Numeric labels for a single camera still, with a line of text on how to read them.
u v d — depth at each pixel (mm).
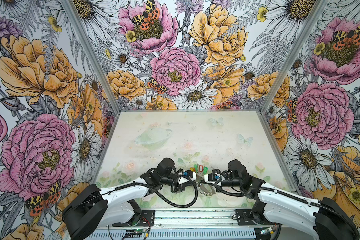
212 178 617
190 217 761
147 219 730
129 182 549
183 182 664
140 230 712
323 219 416
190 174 634
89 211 416
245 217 742
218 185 670
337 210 436
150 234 711
